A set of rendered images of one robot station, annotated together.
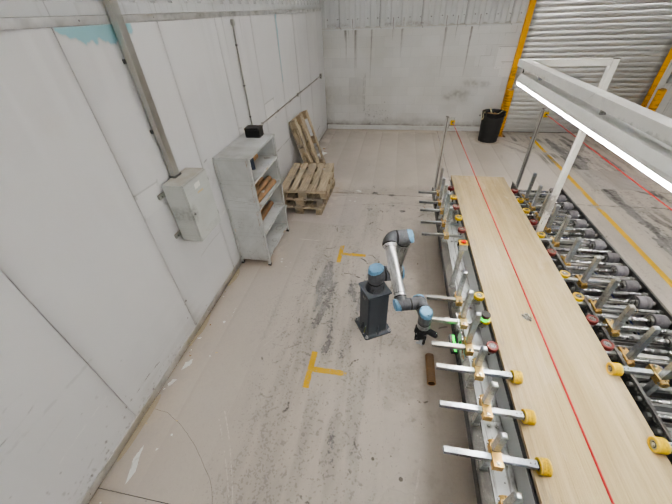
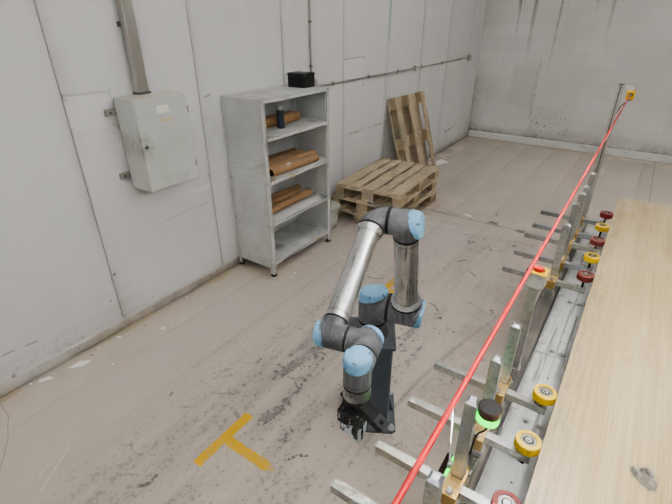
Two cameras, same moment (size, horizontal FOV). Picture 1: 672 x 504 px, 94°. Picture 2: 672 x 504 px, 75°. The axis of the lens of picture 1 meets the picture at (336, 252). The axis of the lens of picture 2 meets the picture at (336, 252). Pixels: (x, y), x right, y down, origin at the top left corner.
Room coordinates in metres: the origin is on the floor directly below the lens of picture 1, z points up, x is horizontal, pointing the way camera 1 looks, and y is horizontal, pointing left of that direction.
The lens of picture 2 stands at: (0.43, -0.94, 2.10)
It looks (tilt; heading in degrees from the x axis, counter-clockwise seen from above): 28 degrees down; 23
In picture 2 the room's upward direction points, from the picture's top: straight up
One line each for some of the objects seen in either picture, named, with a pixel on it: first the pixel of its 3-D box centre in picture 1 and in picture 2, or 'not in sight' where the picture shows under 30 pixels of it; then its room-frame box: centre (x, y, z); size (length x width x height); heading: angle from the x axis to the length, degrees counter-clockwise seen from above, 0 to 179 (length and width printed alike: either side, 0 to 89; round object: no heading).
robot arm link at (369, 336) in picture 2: (419, 303); (364, 344); (1.52, -0.58, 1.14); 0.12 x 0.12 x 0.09; 3
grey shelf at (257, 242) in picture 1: (257, 200); (283, 178); (3.86, 1.05, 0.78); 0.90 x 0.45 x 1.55; 169
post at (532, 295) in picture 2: (456, 268); (524, 329); (2.12, -1.09, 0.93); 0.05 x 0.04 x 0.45; 169
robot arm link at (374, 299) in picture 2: (376, 273); (374, 303); (2.24, -0.39, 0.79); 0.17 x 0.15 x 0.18; 93
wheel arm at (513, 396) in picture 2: (452, 299); (487, 386); (1.83, -0.99, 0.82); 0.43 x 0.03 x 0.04; 79
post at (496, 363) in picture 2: (464, 312); (485, 410); (1.62, -0.99, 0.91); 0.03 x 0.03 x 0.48; 79
